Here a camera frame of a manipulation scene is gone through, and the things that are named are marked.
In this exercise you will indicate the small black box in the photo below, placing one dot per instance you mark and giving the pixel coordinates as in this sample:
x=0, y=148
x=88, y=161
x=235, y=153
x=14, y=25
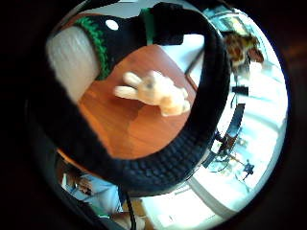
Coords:
x=240, y=90

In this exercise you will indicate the black monitor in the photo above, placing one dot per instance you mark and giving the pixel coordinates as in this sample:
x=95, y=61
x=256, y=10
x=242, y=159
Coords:
x=236, y=119

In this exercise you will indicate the white plush rabbit toy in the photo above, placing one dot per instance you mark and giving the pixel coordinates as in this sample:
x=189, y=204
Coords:
x=153, y=91

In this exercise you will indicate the brown leafy plant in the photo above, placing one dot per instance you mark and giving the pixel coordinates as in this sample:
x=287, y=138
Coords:
x=240, y=48

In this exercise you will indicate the black office chair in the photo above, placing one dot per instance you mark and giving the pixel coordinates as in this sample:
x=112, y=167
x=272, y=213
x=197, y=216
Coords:
x=248, y=168

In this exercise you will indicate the the person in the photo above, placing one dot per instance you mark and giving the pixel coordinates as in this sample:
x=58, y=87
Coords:
x=102, y=195

